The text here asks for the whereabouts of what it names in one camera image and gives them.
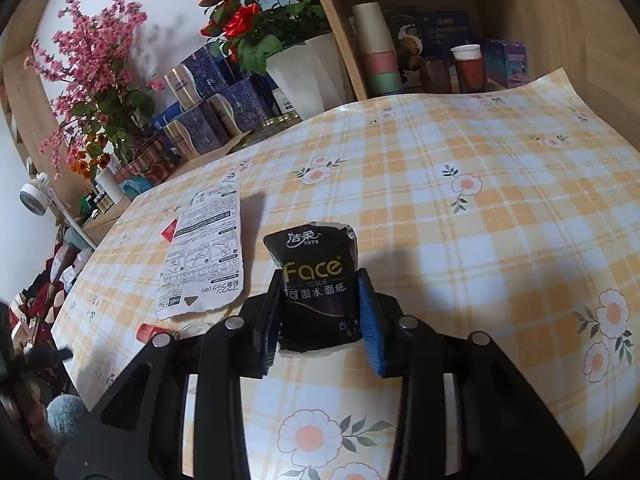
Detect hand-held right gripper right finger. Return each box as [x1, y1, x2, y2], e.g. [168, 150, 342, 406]
[356, 268, 587, 480]

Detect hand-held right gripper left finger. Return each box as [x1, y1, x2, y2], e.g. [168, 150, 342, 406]
[54, 270, 285, 480]

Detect black tissue pack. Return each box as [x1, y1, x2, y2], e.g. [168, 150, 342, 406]
[263, 221, 365, 359]

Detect white printed packaging card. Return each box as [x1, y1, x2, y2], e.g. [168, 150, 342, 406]
[156, 181, 245, 321]

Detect teal round container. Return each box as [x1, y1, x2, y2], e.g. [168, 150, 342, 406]
[122, 175, 152, 202]

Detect gold foil packet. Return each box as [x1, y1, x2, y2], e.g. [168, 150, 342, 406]
[235, 114, 304, 151]

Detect blue patterned tin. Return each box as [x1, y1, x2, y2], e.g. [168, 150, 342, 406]
[207, 79, 274, 137]
[165, 44, 237, 111]
[162, 102, 222, 161]

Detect white vase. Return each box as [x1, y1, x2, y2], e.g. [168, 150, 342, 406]
[95, 167, 122, 207]

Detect grey fluffy cloth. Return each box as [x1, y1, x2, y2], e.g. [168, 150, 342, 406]
[46, 394, 90, 442]

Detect pile of mixed clothes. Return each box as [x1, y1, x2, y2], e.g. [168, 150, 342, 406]
[10, 230, 97, 361]

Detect white and blue carton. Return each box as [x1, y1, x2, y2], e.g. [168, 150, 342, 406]
[272, 87, 304, 121]

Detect flat blue box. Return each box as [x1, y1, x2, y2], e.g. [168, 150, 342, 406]
[150, 101, 184, 132]

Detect orange flowers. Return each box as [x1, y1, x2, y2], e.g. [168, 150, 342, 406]
[70, 152, 112, 182]

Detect white flower pot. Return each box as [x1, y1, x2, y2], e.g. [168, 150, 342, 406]
[265, 32, 359, 120]

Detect brown cup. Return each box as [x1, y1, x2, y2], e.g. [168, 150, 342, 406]
[419, 57, 454, 95]

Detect small white fan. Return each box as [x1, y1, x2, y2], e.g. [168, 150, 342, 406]
[20, 172, 54, 217]

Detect red cup with white rim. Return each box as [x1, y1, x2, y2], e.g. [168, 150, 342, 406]
[450, 44, 487, 94]

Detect stack of pastel paper cups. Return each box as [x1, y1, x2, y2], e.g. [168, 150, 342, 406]
[350, 2, 404, 96]

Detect dark book with moon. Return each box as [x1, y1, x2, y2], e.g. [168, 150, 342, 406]
[382, 6, 422, 86]

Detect purple blue box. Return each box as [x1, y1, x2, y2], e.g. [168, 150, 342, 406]
[482, 37, 532, 90]

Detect red rose plant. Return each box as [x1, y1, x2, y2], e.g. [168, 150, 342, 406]
[200, 0, 331, 77]

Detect dark blue book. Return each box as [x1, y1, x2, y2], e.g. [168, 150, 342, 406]
[417, 10, 474, 61]

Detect pink blossom branches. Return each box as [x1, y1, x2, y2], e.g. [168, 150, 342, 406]
[24, 0, 167, 177]

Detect wooden shelf unit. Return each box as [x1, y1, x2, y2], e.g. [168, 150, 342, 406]
[0, 0, 640, 241]

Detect striped wire basket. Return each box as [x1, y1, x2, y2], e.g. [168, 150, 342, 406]
[115, 135, 182, 182]

